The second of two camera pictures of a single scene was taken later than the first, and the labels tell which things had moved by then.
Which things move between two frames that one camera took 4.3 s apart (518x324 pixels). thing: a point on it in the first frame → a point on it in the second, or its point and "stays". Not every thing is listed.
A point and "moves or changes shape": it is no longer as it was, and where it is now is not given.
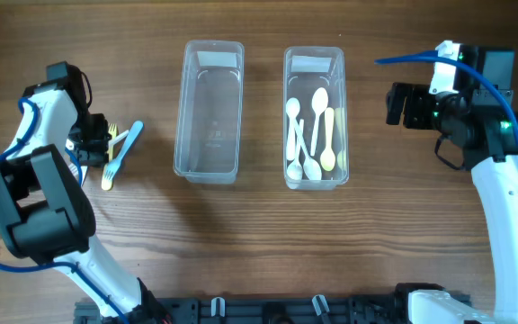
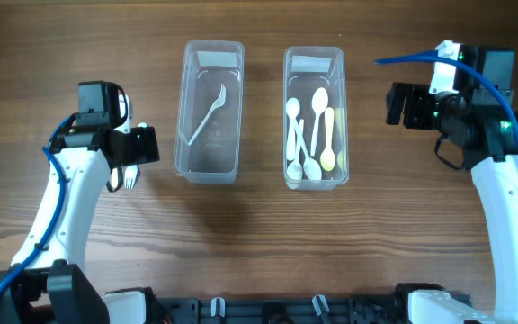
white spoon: x=311 y=166 stays
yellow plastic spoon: x=327 y=157 stays
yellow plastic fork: x=112 y=132 moves or changes shape
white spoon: x=292 y=107 stays
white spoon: x=319 y=102 stays
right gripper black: x=416 y=94 stays
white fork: x=110 y=169 moves or changes shape
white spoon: x=295 y=170 stays
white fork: x=125 y=133 moves or changes shape
